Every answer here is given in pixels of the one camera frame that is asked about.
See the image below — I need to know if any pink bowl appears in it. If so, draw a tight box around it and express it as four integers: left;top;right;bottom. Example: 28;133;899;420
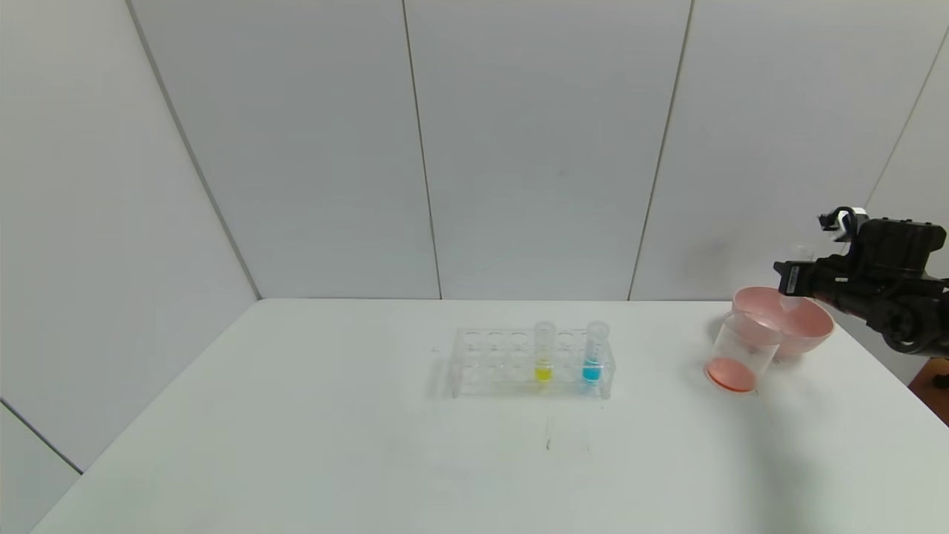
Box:
730;287;836;362

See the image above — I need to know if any test tube with blue pigment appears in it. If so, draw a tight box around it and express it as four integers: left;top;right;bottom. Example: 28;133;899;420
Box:
583;320;611;385

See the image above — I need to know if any test tube with yellow pigment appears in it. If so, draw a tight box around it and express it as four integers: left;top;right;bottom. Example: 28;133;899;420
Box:
532;320;557;385

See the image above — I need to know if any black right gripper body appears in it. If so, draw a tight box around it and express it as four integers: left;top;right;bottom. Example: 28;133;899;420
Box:
773;257;853;297

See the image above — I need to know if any clear plastic measuring beaker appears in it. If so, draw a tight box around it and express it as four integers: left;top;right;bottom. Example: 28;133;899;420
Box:
704;310;785;395

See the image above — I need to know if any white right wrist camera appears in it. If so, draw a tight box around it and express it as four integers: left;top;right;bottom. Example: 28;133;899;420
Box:
818;207;870;243

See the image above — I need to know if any test tube with red pigment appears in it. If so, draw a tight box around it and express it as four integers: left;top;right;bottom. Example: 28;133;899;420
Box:
778;243;816;314

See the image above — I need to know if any clear plastic test tube rack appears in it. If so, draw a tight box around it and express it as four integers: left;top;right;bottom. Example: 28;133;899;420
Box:
449;326;616;401

